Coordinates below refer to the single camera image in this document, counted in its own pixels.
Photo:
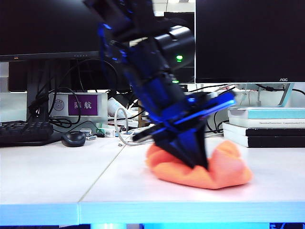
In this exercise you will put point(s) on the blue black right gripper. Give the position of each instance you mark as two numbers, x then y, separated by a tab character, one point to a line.
190	112

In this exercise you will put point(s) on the orange rag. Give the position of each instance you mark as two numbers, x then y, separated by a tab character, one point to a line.
226	171

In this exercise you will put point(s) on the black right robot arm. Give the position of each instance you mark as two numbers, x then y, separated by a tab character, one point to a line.
147	71

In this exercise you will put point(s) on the small wooden shelf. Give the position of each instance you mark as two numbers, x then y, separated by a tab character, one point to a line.
140	119

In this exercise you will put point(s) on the blue white carton box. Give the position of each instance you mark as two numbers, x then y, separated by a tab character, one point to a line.
126	137

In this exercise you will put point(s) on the white neuroscience book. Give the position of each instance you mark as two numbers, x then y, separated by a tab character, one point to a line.
250	122

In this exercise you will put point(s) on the small white barcode box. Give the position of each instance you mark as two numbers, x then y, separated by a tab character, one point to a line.
110	133

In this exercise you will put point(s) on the small green white box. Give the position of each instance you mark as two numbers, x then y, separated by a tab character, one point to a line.
100	128

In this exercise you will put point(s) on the teal book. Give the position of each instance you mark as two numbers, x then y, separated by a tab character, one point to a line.
274	114

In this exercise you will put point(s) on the dark monitor back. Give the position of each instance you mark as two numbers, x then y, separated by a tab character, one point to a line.
119	81

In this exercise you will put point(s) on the small silver gadget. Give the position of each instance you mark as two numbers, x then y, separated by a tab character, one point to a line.
88	134

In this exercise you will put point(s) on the purple name sign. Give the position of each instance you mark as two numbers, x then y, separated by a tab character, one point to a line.
83	105

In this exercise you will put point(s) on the black computer mouse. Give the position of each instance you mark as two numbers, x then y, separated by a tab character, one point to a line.
73	139

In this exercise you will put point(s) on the white-framed AOC monitor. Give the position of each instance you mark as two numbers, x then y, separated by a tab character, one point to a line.
250	40

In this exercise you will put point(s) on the black keyboard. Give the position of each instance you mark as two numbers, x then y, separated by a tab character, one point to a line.
23	133

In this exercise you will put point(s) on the black monitor stand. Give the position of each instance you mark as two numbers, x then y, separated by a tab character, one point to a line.
35	83

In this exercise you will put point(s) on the black-framed monitor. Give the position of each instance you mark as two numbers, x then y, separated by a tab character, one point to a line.
35	23

